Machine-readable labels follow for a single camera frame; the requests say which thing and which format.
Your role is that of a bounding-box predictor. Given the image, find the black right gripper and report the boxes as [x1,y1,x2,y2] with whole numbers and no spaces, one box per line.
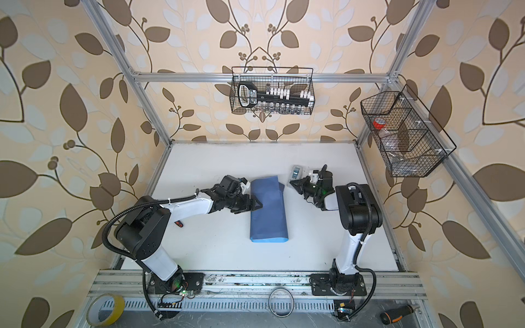
[290,176,321,200]

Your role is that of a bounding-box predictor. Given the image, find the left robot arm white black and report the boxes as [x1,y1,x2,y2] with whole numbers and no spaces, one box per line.
[101,175,263,282]

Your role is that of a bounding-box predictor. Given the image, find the yellow tape roll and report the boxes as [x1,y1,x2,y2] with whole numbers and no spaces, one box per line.
[86,294,125,327]

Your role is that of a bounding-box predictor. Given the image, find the right wall wire basket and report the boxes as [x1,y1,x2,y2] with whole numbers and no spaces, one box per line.
[360,85,457,178]

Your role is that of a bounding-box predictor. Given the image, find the back wall wire basket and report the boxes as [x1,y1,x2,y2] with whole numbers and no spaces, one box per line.
[229,66,316,116]

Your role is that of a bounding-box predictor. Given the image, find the blue wrapping paper sheet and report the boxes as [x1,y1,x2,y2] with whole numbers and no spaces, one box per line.
[250,176,288,243]

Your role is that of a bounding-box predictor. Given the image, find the wall wire basket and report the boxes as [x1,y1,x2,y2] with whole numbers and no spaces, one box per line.
[360,85,457,178]
[229,66,316,116]

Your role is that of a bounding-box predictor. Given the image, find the black tool set in basket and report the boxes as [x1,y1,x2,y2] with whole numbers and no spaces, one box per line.
[236,82,315,109]

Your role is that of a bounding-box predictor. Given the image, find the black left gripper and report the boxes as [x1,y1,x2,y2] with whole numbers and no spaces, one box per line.
[224,195,263,213]

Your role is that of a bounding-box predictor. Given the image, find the grey tape dispenser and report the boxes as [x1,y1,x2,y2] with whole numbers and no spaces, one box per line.
[288,165,305,186]

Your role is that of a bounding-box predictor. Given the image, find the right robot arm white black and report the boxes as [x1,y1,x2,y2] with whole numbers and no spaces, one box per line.
[290,166,383,296]

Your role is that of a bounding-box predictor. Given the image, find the red capped plastic bottle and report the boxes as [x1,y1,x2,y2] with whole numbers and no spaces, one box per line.
[373,118,388,135]

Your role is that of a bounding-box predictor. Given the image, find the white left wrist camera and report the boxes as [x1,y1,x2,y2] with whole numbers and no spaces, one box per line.
[240,178,250,194]

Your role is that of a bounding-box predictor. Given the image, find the grey ring on rail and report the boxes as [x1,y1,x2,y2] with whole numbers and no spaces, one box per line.
[268,286,295,318]

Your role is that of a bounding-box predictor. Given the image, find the orange black screwdriver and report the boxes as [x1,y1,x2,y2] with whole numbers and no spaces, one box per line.
[380,305,418,325]

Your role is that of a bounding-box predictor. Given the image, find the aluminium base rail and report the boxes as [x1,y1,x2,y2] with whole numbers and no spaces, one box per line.
[87,269,427,298]

